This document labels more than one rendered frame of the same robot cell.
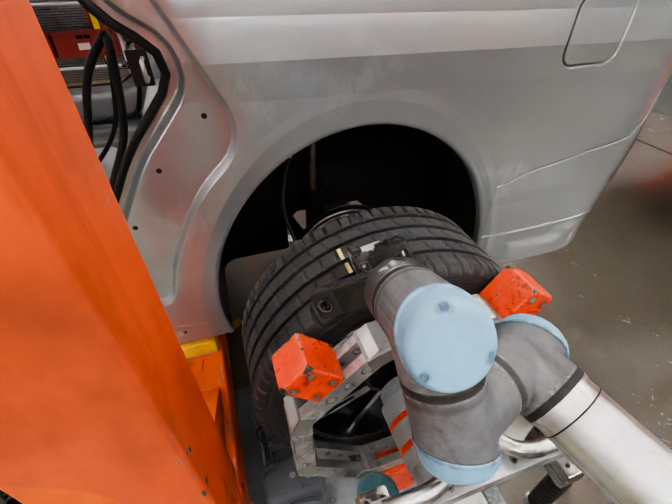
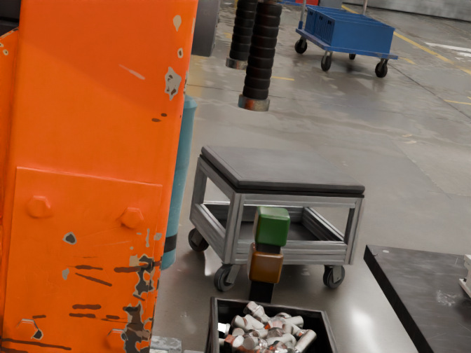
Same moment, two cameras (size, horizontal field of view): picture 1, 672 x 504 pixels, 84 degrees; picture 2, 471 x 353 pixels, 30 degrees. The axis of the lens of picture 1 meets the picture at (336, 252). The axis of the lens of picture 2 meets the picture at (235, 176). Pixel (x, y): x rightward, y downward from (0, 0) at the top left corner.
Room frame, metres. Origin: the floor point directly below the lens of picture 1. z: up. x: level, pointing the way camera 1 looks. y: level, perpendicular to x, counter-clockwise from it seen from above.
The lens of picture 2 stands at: (-0.11, 1.11, 0.99)
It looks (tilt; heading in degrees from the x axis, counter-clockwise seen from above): 16 degrees down; 282
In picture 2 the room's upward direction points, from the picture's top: 9 degrees clockwise
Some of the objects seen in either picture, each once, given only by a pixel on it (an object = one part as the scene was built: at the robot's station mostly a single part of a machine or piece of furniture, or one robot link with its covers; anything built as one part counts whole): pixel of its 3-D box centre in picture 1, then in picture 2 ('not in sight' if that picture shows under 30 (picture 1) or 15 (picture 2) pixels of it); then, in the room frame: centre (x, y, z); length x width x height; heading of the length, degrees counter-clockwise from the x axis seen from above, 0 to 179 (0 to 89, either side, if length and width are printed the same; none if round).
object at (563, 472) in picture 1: (556, 452); not in sight; (0.28, -0.39, 0.93); 0.09 x 0.05 x 0.05; 18
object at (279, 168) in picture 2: not in sight; (271, 217); (0.31, -1.36, 0.17); 0.43 x 0.36 x 0.34; 34
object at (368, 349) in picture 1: (411, 399); not in sight; (0.42, -0.17, 0.85); 0.54 x 0.07 x 0.54; 108
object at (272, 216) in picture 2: not in sight; (270, 225); (0.06, 0.08, 0.64); 0.04 x 0.04 x 0.04; 18
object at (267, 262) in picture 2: not in sight; (264, 262); (0.06, 0.08, 0.59); 0.04 x 0.04 x 0.04; 18
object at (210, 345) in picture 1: (192, 334); not in sight; (0.71, 0.43, 0.71); 0.14 x 0.14 x 0.05; 18
